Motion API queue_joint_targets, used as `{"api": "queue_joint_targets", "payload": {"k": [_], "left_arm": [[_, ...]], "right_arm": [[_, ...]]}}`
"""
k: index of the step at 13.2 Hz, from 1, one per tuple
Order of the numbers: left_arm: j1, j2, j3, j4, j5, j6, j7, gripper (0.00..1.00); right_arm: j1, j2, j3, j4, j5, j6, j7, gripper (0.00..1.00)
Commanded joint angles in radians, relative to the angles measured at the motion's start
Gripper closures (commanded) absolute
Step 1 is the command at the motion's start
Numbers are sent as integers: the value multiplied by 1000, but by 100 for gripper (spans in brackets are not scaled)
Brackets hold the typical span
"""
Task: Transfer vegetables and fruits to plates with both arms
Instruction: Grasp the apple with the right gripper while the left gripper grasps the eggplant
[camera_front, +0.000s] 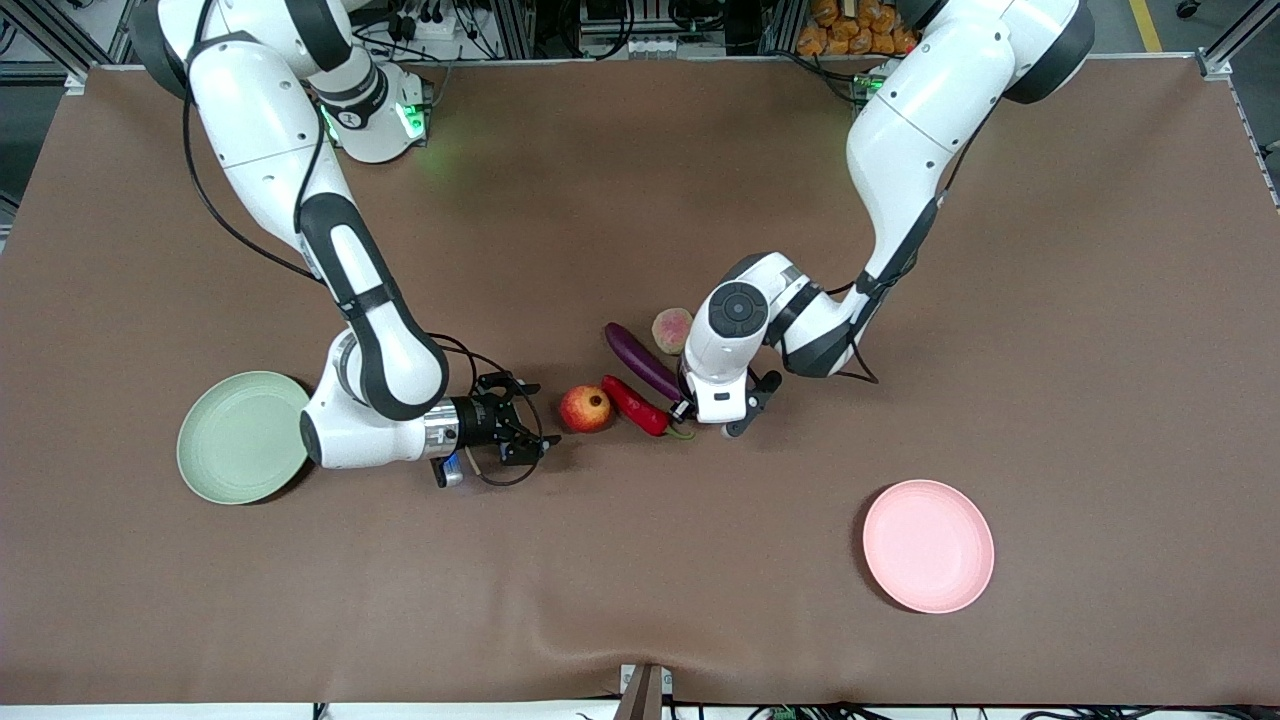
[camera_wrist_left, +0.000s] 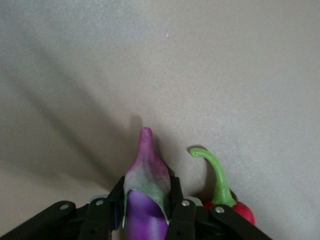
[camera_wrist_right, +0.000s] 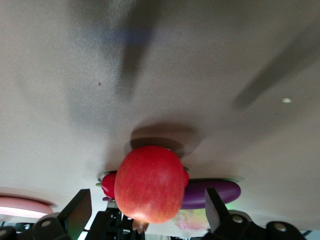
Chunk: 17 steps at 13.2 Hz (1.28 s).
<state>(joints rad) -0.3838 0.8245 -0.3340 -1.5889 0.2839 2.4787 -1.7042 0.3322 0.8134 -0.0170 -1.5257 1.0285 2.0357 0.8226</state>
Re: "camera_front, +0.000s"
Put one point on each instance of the purple eggplant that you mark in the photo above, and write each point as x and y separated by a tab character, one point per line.
640	362

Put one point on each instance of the red chili pepper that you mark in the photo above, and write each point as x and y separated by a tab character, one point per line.
632	403

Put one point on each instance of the green pink peach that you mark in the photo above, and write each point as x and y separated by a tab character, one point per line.
671	330

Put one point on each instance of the red pomegranate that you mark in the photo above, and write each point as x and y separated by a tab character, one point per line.
585	408

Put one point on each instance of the pile of orange objects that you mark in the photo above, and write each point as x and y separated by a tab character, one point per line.
855	25

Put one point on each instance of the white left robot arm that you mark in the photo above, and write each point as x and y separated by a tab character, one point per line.
900	130

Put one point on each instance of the white power strip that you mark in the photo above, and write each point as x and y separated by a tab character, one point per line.
420	18

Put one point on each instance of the pink round plate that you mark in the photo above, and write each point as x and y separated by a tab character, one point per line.
928	545

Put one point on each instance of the brown table cloth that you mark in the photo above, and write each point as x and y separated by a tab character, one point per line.
600	560

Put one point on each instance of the light green round plate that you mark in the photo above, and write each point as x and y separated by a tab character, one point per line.
235	440

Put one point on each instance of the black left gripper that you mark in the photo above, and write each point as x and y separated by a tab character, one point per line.
684	388

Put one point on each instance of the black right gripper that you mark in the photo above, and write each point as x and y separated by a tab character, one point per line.
478	421

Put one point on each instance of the metal table edge clamp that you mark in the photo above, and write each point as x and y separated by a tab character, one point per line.
645	692

